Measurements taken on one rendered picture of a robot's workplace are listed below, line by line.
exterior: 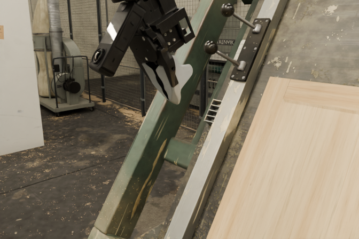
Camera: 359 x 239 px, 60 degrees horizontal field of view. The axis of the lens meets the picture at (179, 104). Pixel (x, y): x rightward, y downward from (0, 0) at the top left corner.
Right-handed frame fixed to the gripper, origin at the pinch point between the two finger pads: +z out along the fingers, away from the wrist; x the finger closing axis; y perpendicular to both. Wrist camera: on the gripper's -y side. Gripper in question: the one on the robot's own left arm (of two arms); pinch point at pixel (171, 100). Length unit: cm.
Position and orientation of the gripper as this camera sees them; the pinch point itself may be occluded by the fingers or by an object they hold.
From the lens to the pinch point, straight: 54.6
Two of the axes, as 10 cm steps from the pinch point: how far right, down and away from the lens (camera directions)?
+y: 6.9, -5.9, 4.2
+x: -6.3, -1.9, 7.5
